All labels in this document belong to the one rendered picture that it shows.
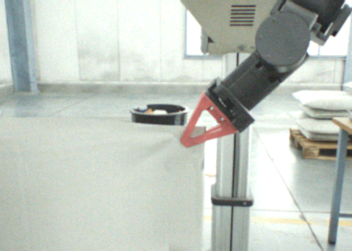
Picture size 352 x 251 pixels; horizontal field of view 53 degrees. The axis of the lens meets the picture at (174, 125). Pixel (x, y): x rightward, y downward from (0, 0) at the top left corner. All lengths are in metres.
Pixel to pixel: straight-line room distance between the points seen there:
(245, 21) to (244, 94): 0.51
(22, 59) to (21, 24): 0.81
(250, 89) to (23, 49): 8.90
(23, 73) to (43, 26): 1.20
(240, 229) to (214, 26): 0.61
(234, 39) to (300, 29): 0.59
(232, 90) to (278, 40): 0.10
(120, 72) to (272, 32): 8.37
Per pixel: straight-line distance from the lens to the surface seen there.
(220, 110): 0.47
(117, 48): 8.73
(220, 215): 1.13
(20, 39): 9.30
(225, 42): 0.99
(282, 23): 0.41
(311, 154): 3.91
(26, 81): 9.31
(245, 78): 0.47
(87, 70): 8.97
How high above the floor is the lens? 1.15
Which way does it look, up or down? 13 degrees down
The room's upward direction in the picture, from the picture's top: straight up
